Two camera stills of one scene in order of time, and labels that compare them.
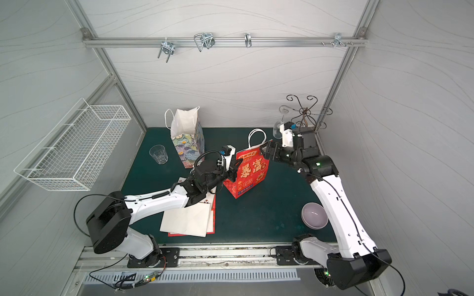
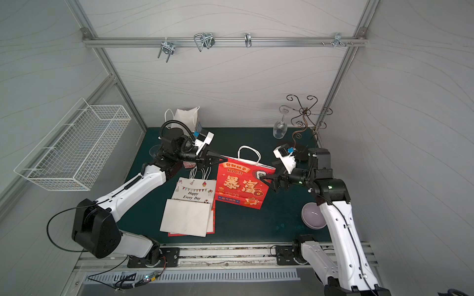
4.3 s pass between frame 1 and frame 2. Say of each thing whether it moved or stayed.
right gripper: moved
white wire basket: stayed
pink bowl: stayed
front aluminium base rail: stayed
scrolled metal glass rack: stayed
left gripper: moved
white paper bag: stayed
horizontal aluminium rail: stayed
